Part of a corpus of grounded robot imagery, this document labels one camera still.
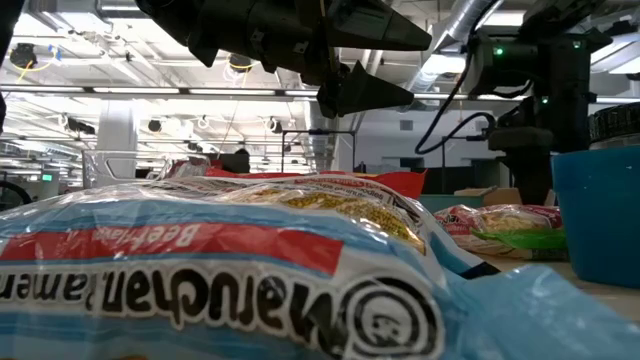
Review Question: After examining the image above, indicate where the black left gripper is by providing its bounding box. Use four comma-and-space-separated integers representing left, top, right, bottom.
134, 0, 434, 120

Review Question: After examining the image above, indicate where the red yellow beef ramen packet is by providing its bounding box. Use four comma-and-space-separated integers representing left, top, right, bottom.
204, 167, 429, 200

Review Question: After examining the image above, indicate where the lime chili shrimp ramen packet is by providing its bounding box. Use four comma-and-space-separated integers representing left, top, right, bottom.
434, 203, 570, 262

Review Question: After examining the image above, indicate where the red-edged ramen packet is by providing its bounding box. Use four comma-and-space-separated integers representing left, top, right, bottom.
158, 154, 212, 180

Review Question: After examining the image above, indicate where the blue white beef ramen packet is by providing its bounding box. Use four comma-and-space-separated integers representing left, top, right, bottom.
0, 175, 640, 360

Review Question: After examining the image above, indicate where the black-lid glass jar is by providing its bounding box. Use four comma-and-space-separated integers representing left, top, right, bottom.
588, 102, 640, 151

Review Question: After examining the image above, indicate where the black background monitor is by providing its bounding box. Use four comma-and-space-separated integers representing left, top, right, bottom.
219, 152, 251, 174

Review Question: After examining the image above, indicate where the long ceiling light strip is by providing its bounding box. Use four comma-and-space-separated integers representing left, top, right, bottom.
0, 83, 640, 105

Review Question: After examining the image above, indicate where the white building column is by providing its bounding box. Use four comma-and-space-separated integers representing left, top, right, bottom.
96, 99, 140, 153

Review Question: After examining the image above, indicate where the black curved hoop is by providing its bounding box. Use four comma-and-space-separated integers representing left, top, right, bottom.
0, 180, 33, 211

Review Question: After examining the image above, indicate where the black gantry frame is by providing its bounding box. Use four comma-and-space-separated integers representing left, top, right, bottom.
281, 128, 357, 170

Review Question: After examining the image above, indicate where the silver round air duct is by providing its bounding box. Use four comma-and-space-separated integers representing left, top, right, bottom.
404, 0, 501, 96
304, 99, 341, 171

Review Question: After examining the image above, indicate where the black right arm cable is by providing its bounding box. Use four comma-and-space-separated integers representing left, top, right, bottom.
413, 29, 497, 156

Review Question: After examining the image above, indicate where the black ceiling cord reel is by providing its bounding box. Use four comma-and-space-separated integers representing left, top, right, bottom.
8, 42, 40, 70
228, 52, 255, 75

